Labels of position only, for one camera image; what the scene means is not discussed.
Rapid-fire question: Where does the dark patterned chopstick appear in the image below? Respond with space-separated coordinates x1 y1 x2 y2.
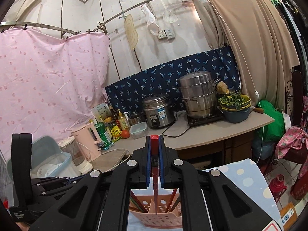
150 135 159 214

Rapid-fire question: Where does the clear food container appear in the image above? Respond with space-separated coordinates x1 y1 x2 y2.
130 122 148 139

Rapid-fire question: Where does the red tomato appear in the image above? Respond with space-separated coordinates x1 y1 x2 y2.
121 130 130 139

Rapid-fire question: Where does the silver rice cooker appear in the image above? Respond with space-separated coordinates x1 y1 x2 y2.
142 93 175 129

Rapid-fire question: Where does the oil bottle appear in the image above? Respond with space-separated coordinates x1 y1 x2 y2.
118 110 130 130

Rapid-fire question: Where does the wooden countertop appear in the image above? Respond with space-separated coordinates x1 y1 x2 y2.
90 110 276 173

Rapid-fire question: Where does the green canister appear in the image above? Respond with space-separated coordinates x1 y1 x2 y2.
95 123 113 150

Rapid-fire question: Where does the green chopstick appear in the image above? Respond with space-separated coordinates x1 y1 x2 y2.
130 191 148 213

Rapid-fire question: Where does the navy floral backsplash cloth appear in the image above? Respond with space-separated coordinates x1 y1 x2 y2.
106 45 240 113

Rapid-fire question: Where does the white blender jug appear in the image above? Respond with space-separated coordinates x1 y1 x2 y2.
59 136 93 175

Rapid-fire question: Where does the pink electric kettle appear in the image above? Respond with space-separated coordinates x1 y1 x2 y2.
72 123 102 162

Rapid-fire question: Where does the stainless steel steamer pot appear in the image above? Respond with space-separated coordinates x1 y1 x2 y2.
172 71 221 119

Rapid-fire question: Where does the pink perforated utensil holder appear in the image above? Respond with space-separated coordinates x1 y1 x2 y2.
129 193 182 229

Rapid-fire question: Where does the blue basin with vegetables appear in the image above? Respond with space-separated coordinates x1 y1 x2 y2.
218 92 251 124

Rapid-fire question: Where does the blue polka dot tablecloth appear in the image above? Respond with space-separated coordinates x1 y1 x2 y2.
127 159 284 230

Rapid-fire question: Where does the hanging wooden board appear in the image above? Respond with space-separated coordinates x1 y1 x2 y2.
124 14 138 50

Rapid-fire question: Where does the green bag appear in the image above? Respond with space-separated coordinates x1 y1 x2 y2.
256 99 286 143

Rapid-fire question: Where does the pink floral sheet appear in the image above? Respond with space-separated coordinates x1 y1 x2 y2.
1 28 110 159

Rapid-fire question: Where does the pink floral cloth bag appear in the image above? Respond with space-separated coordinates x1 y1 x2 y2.
275 127 307 179

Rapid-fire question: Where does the beige curtain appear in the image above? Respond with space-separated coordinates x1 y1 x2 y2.
192 0 300 109

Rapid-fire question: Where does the wall power socket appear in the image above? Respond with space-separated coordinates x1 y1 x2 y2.
158 29 175 40

